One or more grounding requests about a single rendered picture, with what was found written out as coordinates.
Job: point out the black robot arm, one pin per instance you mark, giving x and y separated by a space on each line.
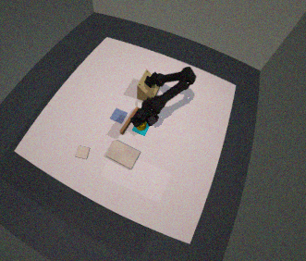
186 78

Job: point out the tan wooden bar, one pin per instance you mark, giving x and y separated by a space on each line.
128 121

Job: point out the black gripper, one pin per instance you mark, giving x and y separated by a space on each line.
136 124

